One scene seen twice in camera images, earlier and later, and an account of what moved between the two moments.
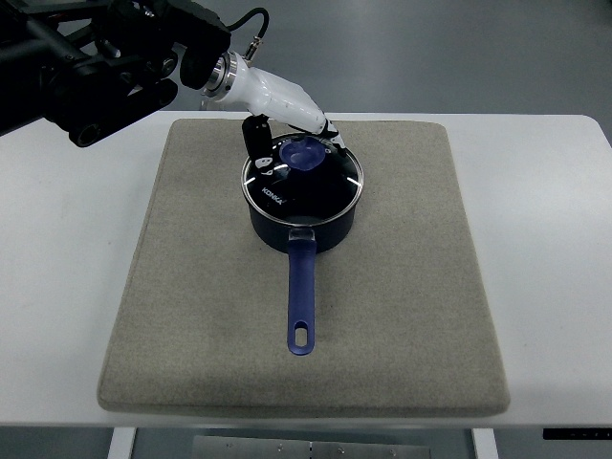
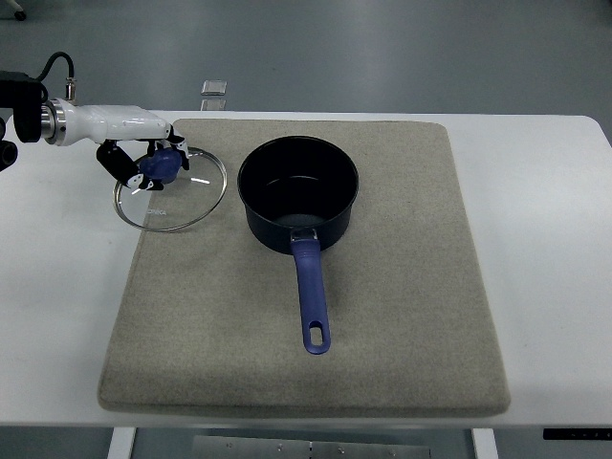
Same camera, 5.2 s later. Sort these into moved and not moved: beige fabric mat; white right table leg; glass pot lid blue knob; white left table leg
Moved: glass pot lid blue knob
Not moved: white right table leg; beige fabric mat; white left table leg
